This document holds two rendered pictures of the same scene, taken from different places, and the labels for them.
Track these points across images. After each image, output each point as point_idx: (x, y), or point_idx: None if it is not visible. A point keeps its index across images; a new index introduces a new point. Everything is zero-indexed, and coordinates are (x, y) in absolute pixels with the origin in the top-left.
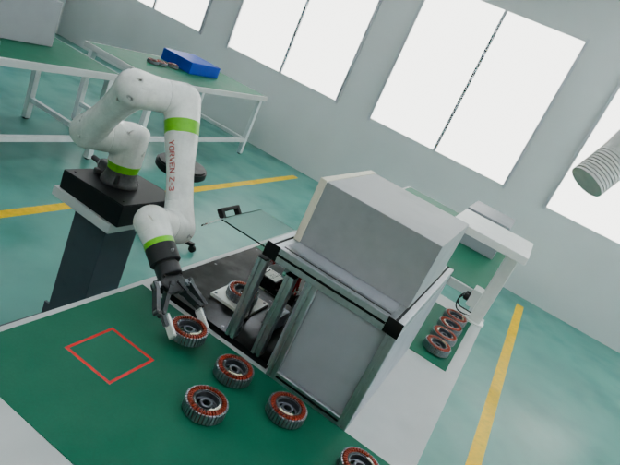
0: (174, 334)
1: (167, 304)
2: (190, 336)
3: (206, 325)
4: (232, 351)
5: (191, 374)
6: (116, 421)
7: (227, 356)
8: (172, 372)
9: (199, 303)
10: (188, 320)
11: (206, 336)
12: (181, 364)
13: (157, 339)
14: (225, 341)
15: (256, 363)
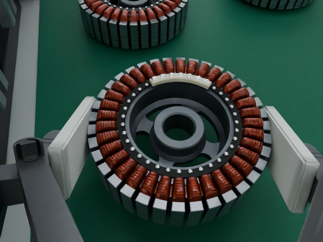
0: (274, 108)
1: (320, 203)
2: (218, 73)
3: (91, 106)
4: (42, 72)
5: (239, 51)
6: None
7: (127, 10)
8: (288, 70)
9: (33, 172)
10: (151, 159)
11: (146, 62)
12: (249, 81)
13: (277, 204)
14: (18, 112)
15: (23, 23)
